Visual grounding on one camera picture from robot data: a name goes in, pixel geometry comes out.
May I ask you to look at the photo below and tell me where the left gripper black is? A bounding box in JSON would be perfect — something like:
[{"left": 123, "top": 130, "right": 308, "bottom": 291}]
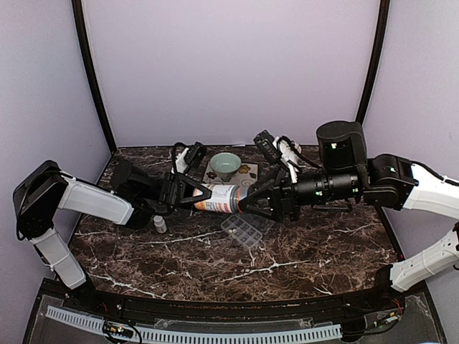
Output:
[{"left": 139, "top": 172, "right": 225, "bottom": 211}]

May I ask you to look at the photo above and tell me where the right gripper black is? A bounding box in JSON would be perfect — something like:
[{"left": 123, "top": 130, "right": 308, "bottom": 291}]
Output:
[{"left": 237, "top": 166, "right": 361, "bottom": 222}]

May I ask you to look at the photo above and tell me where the clear plastic pill organizer box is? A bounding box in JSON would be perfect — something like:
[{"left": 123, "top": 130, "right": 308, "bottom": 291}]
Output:
[{"left": 220, "top": 213, "right": 275, "bottom": 249}]

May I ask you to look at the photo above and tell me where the orange pill bottle grey cap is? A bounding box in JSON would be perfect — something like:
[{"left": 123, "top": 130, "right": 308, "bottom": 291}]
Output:
[{"left": 194, "top": 183, "right": 234, "bottom": 214}]

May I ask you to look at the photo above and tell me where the small white pill bottle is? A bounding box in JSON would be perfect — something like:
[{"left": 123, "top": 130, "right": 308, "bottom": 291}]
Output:
[{"left": 153, "top": 215, "right": 167, "bottom": 234}]

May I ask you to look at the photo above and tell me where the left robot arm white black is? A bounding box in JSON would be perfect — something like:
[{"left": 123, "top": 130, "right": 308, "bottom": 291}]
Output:
[{"left": 13, "top": 160, "right": 212, "bottom": 312}]

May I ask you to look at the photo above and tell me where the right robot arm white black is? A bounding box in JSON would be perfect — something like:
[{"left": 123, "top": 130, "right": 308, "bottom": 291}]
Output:
[{"left": 238, "top": 120, "right": 458, "bottom": 311}]

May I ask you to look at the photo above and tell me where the square floral ceramic plate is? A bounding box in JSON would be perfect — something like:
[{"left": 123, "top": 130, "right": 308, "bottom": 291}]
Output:
[{"left": 202, "top": 163, "right": 259, "bottom": 186}]

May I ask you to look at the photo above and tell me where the green ceramic bowl on plate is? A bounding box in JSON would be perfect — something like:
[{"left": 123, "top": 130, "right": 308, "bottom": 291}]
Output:
[{"left": 209, "top": 152, "right": 242, "bottom": 182}]

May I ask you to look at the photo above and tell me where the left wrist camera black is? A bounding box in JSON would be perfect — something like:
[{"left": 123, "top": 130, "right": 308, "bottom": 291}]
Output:
[{"left": 184, "top": 142, "right": 207, "bottom": 168}]

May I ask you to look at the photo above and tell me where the black front table rail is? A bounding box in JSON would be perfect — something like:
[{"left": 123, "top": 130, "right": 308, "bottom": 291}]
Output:
[{"left": 60, "top": 282, "right": 410, "bottom": 325}]

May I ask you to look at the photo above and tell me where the white slotted cable duct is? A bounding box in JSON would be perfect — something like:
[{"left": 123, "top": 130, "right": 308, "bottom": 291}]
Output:
[{"left": 44, "top": 305, "right": 343, "bottom": 343}]

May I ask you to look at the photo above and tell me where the left black frame post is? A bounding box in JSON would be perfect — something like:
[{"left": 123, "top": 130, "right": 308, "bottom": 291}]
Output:
[{"left": 71, "top": 0, "right": 118, "bottom": 155}]

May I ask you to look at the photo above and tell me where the black frame post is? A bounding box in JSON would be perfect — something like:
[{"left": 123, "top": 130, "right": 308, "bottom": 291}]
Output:
[
  {"left": 355, "top": 0, "right": 390, "bottom": 125},
  {"left": 71, "top": 0, "right": 118, "bottom": 155}
]

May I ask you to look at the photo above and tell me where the right black frame post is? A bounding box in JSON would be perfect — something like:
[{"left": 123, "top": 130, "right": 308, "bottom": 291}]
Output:
[{"left": 355, "top": 0, "right": 390, "bottom": 125}]

